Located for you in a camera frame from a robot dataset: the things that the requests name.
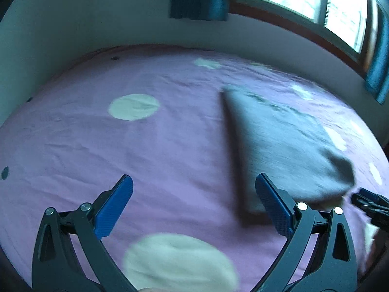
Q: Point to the purple polka-dot bed sheet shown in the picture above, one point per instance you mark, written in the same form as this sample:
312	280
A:
121	152

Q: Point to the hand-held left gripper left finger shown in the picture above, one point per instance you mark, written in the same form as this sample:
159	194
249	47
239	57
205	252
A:
117	199

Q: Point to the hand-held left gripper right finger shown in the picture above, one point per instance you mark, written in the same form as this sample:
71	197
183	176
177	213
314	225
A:
273	203

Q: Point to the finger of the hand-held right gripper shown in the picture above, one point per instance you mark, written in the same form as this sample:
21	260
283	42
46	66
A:
367	205
375	195

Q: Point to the grey knit sweater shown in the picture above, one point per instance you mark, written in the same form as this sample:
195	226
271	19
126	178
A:
273	146

